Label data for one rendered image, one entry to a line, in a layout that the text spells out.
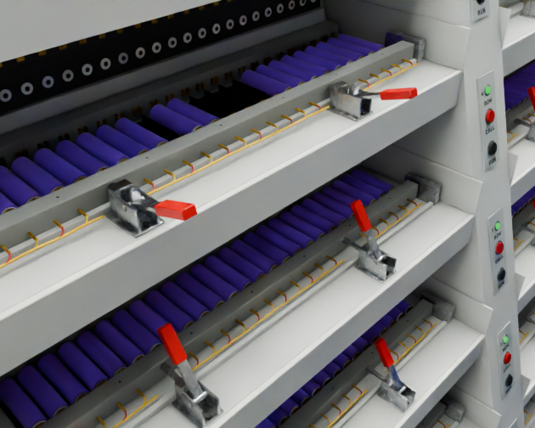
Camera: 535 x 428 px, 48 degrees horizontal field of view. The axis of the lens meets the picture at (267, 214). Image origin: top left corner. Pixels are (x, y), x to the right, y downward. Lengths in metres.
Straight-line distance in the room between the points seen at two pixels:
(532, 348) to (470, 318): 0.29
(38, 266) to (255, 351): 0.25
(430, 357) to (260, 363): 0.34
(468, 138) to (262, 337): 0.36
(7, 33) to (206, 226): 0.20
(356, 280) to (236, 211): 0.23
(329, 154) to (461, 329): 0.43
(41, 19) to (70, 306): 0.19
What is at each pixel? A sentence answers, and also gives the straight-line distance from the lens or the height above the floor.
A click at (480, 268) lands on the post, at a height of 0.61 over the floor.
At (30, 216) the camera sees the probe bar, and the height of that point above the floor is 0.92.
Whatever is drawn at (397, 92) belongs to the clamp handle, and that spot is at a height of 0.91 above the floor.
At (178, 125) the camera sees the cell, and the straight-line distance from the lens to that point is 0.58.
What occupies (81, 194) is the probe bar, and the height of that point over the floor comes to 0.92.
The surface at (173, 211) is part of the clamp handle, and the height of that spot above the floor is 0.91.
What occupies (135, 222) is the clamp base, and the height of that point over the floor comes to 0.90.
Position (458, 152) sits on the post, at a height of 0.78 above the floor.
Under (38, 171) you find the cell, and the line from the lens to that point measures 0.53.
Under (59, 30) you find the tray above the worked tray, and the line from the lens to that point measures 0.43.
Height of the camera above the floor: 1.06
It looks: 23 degrees down
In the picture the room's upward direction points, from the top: 13 degrees counter-clockwise
